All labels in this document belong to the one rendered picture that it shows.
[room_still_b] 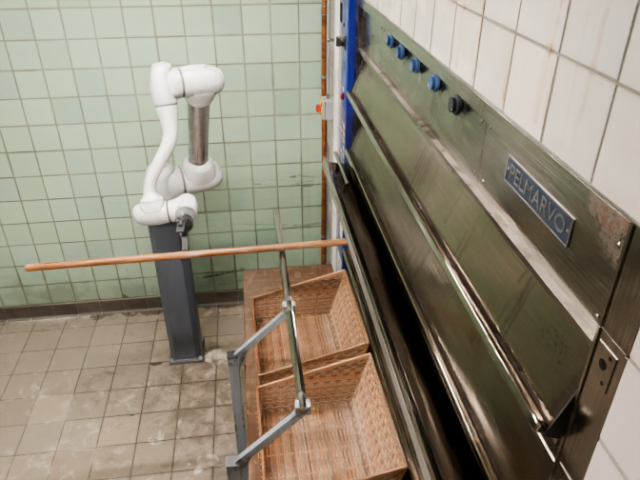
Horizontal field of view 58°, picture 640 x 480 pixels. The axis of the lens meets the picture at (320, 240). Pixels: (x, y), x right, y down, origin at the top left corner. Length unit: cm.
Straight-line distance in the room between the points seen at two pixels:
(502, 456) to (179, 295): 241
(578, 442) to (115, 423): 277
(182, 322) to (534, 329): 264
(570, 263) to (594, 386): 19
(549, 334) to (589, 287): 15
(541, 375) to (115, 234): 316
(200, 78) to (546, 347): 200
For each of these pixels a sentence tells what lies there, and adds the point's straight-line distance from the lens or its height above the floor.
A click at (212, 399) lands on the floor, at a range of 343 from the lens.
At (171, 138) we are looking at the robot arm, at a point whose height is 151.
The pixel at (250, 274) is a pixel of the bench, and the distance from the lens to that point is 332.
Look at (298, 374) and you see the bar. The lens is 183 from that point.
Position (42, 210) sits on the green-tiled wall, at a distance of 388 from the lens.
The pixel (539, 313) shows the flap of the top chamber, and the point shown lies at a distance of 107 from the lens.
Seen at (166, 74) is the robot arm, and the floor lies 178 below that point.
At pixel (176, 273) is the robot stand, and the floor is 65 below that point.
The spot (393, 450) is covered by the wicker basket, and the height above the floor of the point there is 81.
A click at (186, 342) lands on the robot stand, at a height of 16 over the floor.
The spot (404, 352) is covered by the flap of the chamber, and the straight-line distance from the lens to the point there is 156.
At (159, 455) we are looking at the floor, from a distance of 323.
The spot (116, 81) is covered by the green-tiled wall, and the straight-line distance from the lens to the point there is 346.
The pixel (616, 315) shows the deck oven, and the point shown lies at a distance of 86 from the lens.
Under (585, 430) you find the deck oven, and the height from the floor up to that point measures 176.
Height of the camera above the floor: 245
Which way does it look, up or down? 31 degrees down
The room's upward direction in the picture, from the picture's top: straight up
